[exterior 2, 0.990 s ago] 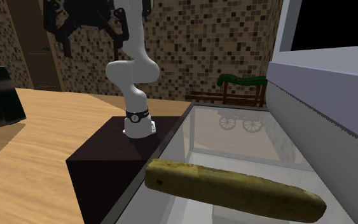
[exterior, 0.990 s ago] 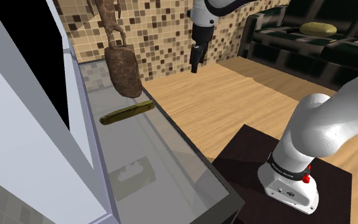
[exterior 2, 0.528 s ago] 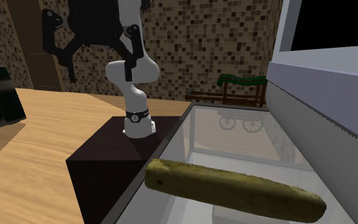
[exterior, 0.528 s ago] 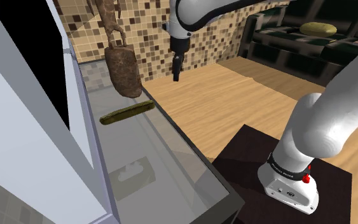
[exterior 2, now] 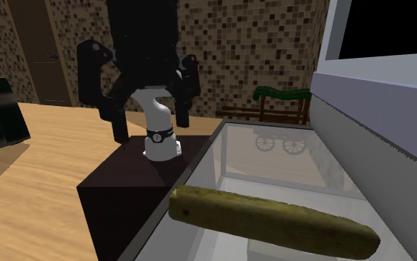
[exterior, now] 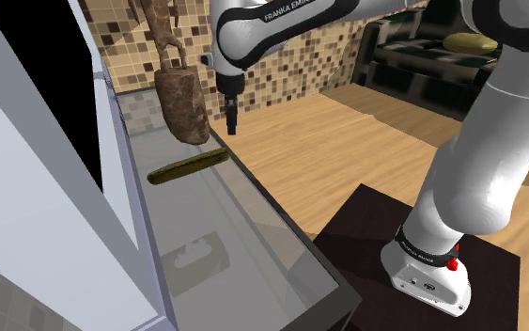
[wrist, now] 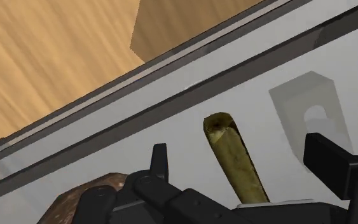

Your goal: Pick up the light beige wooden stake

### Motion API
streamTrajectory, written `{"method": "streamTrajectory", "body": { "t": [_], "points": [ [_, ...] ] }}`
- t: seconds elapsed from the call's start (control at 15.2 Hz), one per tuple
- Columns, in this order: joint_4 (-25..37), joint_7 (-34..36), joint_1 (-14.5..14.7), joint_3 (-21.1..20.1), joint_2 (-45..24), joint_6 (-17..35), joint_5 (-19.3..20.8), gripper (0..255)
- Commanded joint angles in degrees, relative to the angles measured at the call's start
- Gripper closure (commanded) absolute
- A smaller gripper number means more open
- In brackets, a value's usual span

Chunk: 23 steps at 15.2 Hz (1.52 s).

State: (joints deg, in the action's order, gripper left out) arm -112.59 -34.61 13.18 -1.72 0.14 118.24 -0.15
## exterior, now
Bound glass top dark table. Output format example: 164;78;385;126
115;87;363;331

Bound olive green folding knife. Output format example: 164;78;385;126
146;147;231;186

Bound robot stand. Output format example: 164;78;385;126
312;182;521;331

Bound dark green sofa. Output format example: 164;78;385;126
350;6;529;158

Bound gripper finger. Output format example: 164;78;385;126
225;95;239;136

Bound brown carved wooden statue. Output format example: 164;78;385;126
128;0;211;147

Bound white framed window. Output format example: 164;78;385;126
0;0;179;331

